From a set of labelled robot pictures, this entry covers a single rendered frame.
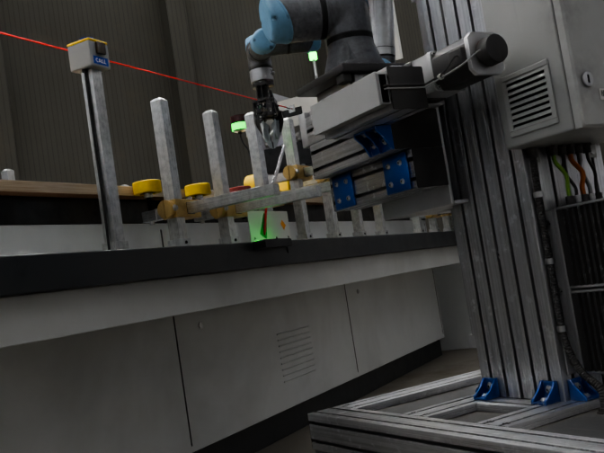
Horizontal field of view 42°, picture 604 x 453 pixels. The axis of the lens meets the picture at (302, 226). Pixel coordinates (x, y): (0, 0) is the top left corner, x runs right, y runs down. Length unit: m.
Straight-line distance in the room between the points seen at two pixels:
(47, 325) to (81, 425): 0.42
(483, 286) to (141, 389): 1.01
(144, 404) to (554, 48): 1.43
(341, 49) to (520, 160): 0.52
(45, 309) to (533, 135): 1.08
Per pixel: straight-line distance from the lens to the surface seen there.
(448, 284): 4.88
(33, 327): 1.74
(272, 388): 2.88
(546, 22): 1.63
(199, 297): 2.20
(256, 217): 2.48
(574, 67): 1.58
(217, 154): 2.38
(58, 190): 2.07
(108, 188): 1.95
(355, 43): 1.94
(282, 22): 1.93
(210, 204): 2.13
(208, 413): 2.54
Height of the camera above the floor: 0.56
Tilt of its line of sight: 4 degrees up
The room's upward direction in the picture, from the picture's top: 9 degrees counter-clockwise
